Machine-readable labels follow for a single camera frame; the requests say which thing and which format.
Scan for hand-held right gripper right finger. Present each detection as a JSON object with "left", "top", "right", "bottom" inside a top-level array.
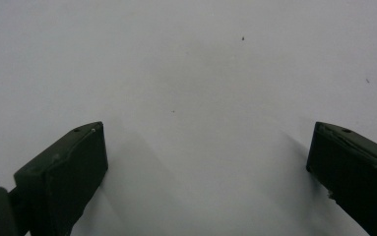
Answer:
[{"left": 305, "top": 121, "right": 377, "bottom": 236}]

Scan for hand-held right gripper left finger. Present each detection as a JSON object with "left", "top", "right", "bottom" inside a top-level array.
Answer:
[{"left": 13, "top": 121, "right": 109, "bottom": 236}]

